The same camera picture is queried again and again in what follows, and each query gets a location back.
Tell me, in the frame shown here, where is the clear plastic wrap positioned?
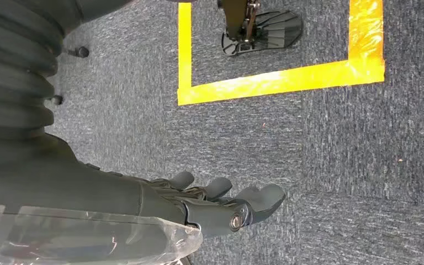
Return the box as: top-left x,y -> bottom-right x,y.
0,202 -> 204,265

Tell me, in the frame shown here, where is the small black stud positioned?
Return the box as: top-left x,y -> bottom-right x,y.
63,45 -> 90,59

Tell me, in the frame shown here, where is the black robot foot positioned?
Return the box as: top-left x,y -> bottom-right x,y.
217,0 -> 304,57

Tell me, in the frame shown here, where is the yellow floor tape marking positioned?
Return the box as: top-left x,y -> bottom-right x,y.
177,0 -> 386,107

